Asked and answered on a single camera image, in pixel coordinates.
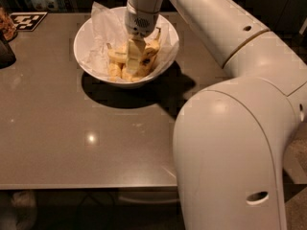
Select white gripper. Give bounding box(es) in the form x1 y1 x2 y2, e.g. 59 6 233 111
125 2 159 74

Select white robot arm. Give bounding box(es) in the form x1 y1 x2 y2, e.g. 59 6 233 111
126 0 307 230

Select top yellow banana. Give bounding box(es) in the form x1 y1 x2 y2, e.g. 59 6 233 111
107 28 161 64

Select yellow banana bunch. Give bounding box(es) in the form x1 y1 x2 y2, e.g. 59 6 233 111
107 41 158 83

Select white ceramic bowl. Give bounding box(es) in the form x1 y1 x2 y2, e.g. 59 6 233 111
74 4 179 89

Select white paper liner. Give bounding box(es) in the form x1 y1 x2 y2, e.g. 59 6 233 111
74 2 179 88

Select black white marker card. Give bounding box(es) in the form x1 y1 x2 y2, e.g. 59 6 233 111
11 11 47 32

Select brown patterned jar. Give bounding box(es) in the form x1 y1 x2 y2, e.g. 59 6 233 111
0 7 17 41

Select dark round object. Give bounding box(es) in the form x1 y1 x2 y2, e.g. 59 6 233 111
0 39 16 68

